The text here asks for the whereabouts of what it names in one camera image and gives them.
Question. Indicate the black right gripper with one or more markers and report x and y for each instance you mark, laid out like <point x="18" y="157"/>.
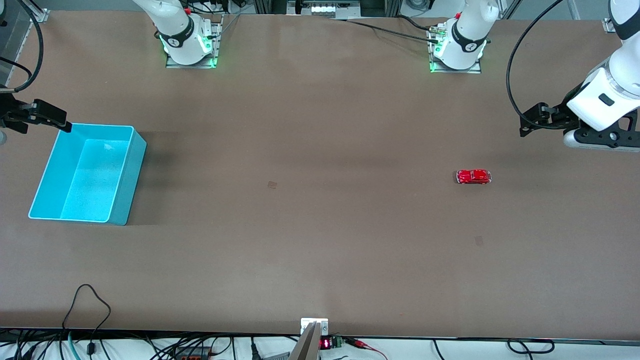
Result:
<point x="10" y="112"/>

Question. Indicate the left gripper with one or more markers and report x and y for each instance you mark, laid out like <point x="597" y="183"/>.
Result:
<point x="563" y="116"/>

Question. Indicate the red beetle toy car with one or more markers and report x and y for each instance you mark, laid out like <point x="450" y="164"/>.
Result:
<point x="472" y="176"/>

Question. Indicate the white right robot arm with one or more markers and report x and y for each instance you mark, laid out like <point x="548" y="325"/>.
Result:
<point x="181" y="42"/>

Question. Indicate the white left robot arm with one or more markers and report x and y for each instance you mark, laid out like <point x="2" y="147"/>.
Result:
<point x="465" y="47"/>

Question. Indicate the blue plastic box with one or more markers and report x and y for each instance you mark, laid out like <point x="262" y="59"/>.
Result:
<point x="90" y="180"/>

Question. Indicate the black rack device with lights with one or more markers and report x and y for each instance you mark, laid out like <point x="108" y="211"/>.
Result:
<point x="325" y="7"/>

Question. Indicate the red LED display module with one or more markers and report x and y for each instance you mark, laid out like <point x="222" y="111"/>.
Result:
<point x="330" y="343"/>

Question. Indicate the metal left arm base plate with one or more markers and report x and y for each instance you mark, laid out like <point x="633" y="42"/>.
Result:
<point x="477" y="69"/>

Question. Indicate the aluminium corner bracket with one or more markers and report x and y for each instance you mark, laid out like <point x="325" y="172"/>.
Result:
<point x="40" y="12"/>
<point x="609" y="25"/>

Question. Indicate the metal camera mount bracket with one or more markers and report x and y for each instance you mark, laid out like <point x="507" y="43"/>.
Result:
<point x="312" y="332"/>

